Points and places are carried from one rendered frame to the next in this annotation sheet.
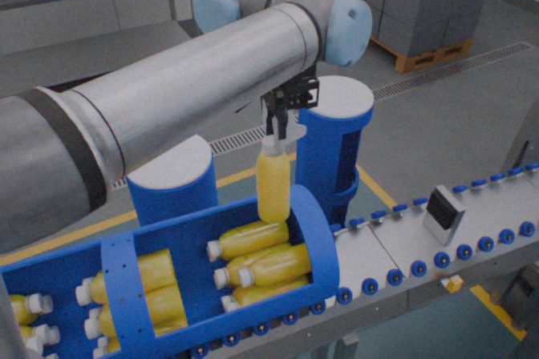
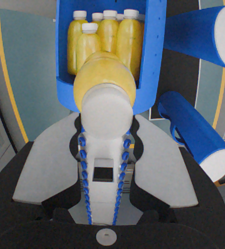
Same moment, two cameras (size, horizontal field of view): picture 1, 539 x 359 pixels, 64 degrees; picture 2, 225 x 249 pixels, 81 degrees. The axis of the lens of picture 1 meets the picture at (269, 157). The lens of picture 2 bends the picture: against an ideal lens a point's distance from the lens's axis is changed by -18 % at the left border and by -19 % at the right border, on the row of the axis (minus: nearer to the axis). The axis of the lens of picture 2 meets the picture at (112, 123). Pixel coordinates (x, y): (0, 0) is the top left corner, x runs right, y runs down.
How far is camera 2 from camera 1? 0.73 m
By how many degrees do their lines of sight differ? 43
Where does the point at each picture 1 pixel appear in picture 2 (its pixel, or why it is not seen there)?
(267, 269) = (81, 45)
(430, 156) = not seen: hidden behind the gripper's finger
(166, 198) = (209, 19)
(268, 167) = (81, 80)
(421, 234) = (106, 154)
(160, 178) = not seen: outside the picture
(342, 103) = (207, 169)
